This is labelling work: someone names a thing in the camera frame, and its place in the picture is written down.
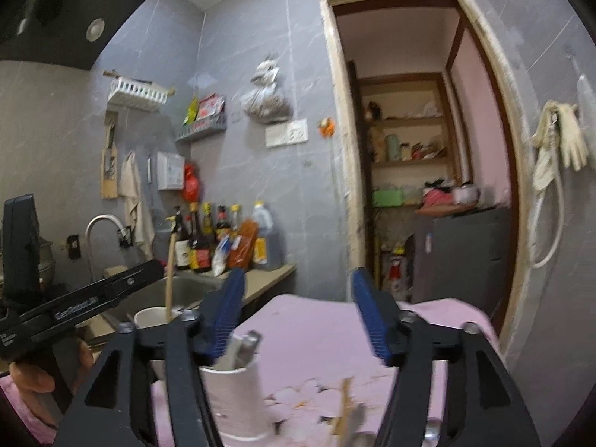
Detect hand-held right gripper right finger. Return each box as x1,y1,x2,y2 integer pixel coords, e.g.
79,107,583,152
351,267,543,447

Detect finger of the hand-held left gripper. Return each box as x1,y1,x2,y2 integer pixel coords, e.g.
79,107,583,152
91,258,166,305

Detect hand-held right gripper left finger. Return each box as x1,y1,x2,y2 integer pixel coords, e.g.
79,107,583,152
53,267,247,447

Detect metal tongs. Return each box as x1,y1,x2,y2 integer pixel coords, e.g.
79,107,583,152
212,330,262,371

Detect wooden utensil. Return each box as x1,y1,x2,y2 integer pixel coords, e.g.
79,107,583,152
332,377,355,438

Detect person's left hand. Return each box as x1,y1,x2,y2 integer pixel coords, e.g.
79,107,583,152
8,337,96,422

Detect steel sink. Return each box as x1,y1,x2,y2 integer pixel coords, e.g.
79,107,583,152
84,272,224,327

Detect steel pot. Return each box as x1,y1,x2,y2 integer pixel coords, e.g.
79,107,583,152
37,237,57,285

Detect white cup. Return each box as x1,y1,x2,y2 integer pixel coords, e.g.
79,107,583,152
134,306,182,383

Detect dark pump bottle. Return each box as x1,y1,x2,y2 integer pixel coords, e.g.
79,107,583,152
170,207,191,271

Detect white blue packet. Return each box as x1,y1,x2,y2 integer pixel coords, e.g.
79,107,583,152
212,235,234,275

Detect white sack with red print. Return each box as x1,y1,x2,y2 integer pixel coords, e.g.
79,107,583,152
389,244,408,292

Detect pink tablecloth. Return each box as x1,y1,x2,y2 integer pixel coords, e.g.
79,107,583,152
153,293,501,447

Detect dark soy sauce bottle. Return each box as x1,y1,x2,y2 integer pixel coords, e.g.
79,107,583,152
188,202,212,273

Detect metal faucet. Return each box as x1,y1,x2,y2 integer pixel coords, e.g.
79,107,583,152
85,214,133,280

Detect hanging beige towel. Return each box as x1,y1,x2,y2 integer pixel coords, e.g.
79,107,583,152
118,151,156,259

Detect large oil jug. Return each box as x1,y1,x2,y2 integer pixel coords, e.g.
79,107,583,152
251,200,285,271

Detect red cap bottle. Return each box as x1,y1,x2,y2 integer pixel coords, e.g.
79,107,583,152
214,205,232,243

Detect red plastic bag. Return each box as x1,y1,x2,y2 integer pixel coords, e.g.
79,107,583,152
181,164,201,203

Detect wooden knife rack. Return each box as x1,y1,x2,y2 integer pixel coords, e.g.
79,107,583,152
101,112,119,200

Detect grey refrigerator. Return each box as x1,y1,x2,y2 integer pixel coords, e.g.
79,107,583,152
412,207,510,303

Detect green box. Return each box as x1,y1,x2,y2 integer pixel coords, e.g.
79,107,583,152
372,188,403,208

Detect wooden board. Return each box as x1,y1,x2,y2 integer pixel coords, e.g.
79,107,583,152
414,205,480,217

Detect red cloth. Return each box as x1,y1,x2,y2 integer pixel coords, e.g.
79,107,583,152
421,186,454,208

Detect white pot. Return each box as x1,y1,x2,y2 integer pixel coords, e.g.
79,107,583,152
454,184,480,205

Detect red packet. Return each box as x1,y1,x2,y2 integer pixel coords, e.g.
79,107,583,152
198,94,225,122

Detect wooden shelf unit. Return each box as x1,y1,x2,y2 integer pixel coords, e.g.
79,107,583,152
347,60,466,289

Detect hanging clear plastic bag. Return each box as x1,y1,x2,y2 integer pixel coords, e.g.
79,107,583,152
240,56,294,124

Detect black range hood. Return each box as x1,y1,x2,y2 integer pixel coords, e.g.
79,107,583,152
0,0,152,73

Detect cream rubber gloves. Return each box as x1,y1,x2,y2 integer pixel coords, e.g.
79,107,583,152
531,100,590,191

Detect wooden spoon handle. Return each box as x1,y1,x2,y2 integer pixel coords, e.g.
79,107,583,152
165,235,180,324

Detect white wall box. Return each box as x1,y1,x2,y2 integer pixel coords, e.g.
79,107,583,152
157,151,186,191

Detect grey wall shelf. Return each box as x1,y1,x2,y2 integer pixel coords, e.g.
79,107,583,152
174,114,228,144

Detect white wall basket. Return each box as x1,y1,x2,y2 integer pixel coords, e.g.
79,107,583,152
107,77,171,112

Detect white wall socket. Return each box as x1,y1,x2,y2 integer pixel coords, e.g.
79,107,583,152
265,118,309,149

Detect white hose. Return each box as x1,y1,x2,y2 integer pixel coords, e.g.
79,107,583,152
531,168,566,268

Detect door frame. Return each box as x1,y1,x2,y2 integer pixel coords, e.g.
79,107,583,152
318,0,536,336

